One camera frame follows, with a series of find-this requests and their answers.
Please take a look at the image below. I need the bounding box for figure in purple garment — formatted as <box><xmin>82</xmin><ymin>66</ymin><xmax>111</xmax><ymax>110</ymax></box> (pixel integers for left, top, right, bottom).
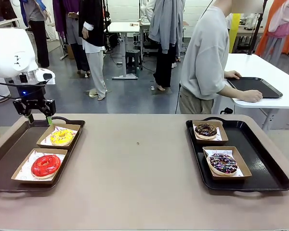
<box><xmin>52</xmin><ymin>0</ymin><xmax>80</xmax><ymax>45</ymax></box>

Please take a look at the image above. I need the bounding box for mannequin in orange pink dress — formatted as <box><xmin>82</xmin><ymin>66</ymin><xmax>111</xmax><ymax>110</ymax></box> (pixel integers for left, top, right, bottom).
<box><xmin>255</xmin><ymin>0</ymin><xmax>289</xmax><ymax>64</ymax></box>

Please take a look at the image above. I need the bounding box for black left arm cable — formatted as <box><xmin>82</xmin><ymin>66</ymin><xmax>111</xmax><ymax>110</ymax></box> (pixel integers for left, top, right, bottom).
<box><xmin>0</xmin><ymin>81</ymin><xmax>24</xmax><ymax>100</ymax></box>

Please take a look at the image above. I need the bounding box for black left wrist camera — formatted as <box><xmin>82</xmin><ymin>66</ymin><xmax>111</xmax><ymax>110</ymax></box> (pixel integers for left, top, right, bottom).
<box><xmin>47</xmin><ymin>98</ymin><xmax>56</xmax><ymax>116</ymax></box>

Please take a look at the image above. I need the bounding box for black stand pole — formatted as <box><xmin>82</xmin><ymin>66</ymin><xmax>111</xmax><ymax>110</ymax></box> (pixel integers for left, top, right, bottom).
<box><xmin>248</xmin><ymin>0</ymin><xmax>268</xmax><ymax>56</ymax></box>

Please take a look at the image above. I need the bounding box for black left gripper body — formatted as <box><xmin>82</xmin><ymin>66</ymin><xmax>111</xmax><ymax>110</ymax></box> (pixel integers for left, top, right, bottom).
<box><xmin>16</xmin><ymin>84</ymin><xmax>48</xmax><ymax>112</ymax></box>

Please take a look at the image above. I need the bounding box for person's left hand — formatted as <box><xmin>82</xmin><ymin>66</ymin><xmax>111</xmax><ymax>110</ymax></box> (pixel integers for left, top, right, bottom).
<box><xmin>223</xmin><ymin>70</ymin><xmax>243</xmax><ymax>80</ymax></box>

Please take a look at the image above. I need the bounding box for white smiley print paper liner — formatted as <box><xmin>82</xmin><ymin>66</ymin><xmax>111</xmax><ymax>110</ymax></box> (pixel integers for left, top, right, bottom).
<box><xmin>194</xmin><ymin>121</ymin><xmax>223</xmax><ymax>141</ymax></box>
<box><xmin>42</xmin><ymin>125</ymin><xmax>79</xmax><ymax>145</ymax></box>
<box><xmin>14</xmin><ymin>149</ymin><xmax>67</xmax><ymax>181</ymax></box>
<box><xmin>204</xmin><ymin>148</ymin><xmax>245</xmax><ymax>178</ymax></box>

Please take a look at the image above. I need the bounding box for black plastic tray with handles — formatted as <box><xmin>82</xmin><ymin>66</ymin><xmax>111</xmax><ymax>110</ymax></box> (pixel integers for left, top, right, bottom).
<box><xmin>185</xmin><ymin>117</ymin><xmax>289</xmax><ymax>193</ymax></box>

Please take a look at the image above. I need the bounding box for white standing desk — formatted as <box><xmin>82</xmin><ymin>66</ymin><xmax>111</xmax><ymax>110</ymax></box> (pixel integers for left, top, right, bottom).
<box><xmin>107</xmin><ymin>21</ymin><xmax>142</xmax><ymax>80</ymax></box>

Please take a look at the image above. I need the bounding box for red glazed donut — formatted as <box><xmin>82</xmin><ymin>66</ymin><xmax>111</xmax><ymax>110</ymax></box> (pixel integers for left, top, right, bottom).
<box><xmin>30</xmin><ymin>154</ymin><xmax>62</xmax><ymax>179</ymax></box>

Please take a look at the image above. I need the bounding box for yellow hanging cloth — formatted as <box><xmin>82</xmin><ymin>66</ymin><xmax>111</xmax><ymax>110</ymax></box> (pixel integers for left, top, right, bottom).
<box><xmin>232</xmin><ymin>13</ymin><xmax>241</xmax><ymax>54</ymax></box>

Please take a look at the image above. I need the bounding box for brown cardboard food box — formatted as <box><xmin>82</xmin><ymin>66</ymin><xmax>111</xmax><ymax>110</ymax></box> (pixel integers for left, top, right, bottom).
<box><xmin>191</xmin><ymin>119</ymin><xmax>229</xmax><ymax>146</ymax></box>
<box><xmin>202</xmin><ymin>146</ymin><xmax>253</xmax><ymax>181</ymax></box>
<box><xmin>11</xmin><ymin>148</ymin><xmax>69</xmax><ymax>186</ymax></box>
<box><xmin>36</xmin><ymin>124</ymin><xmax>81</xmax><ymax>149</ymax></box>

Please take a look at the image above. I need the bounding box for black serving tray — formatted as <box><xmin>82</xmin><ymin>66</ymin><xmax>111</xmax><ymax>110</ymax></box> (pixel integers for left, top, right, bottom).
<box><xmin>227</xmin><ymin>77</ymin><xmax>284</xmax><ymax>99</ymax></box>

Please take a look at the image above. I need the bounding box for brown cardboard carton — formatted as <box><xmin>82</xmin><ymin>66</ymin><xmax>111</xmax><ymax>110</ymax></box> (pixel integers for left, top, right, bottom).
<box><xmin>66</xmin><ymin>44</ymin><xmax>76</xmax><ymax>60</ymax></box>

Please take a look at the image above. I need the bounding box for background wooden top desk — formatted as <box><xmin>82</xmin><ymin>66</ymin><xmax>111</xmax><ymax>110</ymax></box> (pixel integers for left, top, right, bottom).
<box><xmin>240</xmin><ymin>24</ymin><xmax>265</xmax><ymax>54</ymax></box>

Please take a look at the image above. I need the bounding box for black plastic stool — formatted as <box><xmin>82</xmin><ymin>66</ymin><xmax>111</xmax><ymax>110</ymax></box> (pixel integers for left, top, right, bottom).
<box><xmin>124</xmin><ymin>49</ymin><xmax>143</xmax><ymax>73</ymax></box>

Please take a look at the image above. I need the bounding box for white desk with clothes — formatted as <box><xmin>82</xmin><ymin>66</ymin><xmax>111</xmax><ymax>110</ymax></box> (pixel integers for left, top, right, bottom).
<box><xmin>0</xmin><ymin>18</ymin><xmax>23</xmax><ymax>41</ymax></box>

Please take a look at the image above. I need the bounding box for purple sprinkled donut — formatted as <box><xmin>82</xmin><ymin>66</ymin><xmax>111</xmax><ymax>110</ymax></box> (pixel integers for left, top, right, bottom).
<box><xmin>208</xmin><ymin>153</ymin><xmax>239</xmax><ymax>177</ymax></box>

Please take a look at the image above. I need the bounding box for large white table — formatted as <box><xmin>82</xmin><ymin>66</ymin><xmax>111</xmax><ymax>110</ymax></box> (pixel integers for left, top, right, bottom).
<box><xmin>223</xmin><ymin>53</ymin><xmax>289</xmax><ymax>132</ymax></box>

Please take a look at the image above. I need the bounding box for white round appliance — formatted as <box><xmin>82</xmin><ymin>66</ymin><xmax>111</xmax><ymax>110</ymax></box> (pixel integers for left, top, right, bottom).
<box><xmin>0</xmin><ymin>77</ymin><xmax>12</xmax><ymax>104</ymax></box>

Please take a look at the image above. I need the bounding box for yellow sprinkled donut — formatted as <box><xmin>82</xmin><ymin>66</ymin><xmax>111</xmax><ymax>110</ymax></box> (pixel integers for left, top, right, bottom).
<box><xmin>50</xmin><ymin>129</ymin><xmax>76</xmax><ymax>146</ymax></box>

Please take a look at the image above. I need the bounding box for mannequin in grey hoodie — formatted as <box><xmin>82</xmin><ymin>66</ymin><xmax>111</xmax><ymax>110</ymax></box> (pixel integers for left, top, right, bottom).
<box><xmin>145</xmin><ymin>0</ymin><xmax>185</xmax><ymax>91</ymax></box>

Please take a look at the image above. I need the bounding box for mannequin in black jacket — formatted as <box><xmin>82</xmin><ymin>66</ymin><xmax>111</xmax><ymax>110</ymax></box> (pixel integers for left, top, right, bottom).
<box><xmin>78</xmin><ymin>0</ymin><xmax>109</xmax><ymax>101</ymax></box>

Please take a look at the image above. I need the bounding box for person's right hand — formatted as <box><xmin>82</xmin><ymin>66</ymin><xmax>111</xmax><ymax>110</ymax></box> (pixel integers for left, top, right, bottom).
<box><xmin>240</xmin><ymin>90</ymin><xmax>263</xmax><ymax>103</ymax></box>

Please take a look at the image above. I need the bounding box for chocolate sprinkled donut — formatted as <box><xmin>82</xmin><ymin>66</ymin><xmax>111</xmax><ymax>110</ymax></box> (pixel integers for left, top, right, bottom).
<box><xmin>194</xmin><ymin>122</ymin><xmax>218</xmax><ymax>141</ymax></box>

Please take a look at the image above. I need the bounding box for dark brown plastic tray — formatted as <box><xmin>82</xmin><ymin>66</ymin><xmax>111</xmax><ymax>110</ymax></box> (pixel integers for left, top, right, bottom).
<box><xmin>0</xmin><ymin>116</ymin><xmax>86</xmax><ymax>193</ymax></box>

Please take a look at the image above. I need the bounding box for person in light grey top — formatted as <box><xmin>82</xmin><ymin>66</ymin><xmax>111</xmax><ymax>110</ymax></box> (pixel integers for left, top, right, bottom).
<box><xmin>179</xmin><ymin>0</ymin><xmax>233</xmax><ymax>115</ymax></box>

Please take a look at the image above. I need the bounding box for person's right forearm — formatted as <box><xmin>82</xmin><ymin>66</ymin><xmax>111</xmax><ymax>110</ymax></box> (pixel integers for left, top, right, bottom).
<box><xmin>216</xmin><ymin>84</ymin><xmax>246</xmax><ymax>102</ymax></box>

